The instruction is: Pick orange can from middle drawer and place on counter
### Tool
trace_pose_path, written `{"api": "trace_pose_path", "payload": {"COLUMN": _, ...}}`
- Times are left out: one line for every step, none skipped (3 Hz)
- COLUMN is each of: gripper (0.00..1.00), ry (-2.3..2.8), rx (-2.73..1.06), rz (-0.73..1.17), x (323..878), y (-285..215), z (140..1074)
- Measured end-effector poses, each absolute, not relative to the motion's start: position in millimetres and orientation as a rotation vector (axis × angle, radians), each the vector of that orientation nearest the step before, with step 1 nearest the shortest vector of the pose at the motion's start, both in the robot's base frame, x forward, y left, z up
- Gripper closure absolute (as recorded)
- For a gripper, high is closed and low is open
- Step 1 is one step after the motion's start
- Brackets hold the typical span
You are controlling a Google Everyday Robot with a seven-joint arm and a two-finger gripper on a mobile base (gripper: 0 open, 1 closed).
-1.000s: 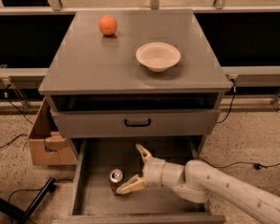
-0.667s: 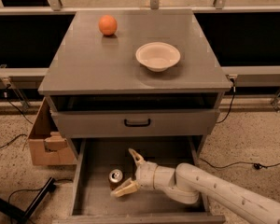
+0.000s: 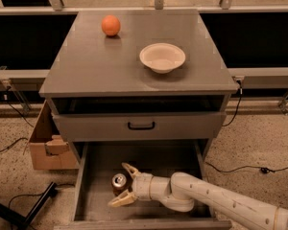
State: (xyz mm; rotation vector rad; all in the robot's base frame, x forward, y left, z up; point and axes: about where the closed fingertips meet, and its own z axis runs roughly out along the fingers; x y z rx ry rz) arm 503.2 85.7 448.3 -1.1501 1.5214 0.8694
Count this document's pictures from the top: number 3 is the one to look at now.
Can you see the black metal stand leg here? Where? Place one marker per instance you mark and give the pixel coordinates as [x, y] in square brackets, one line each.
[21, 210]

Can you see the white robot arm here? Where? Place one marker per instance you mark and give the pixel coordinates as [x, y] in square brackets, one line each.
[180, 191]

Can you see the cardboard box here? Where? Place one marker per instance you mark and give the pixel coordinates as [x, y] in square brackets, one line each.
[48, 150]

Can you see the orange soda can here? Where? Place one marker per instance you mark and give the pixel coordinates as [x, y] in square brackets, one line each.
[120, 182]

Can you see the metal rail frame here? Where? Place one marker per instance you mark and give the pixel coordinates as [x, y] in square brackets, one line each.
[250, 34]

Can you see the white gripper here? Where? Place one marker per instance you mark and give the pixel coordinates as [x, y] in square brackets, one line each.
[141, 185]

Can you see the orange fruit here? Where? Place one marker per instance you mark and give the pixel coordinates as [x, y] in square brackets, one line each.
[111, 25]

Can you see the grey drawer cabinet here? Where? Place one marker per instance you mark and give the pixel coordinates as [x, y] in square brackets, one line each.
[94, 74]

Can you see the grey top drawer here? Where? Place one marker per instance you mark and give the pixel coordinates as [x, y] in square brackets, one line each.
[89, 127]

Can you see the black drawer handle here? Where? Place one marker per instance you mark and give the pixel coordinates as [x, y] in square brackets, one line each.
[136, 127]

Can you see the white paper bowl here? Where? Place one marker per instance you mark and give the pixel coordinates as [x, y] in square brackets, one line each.
[162, 58]

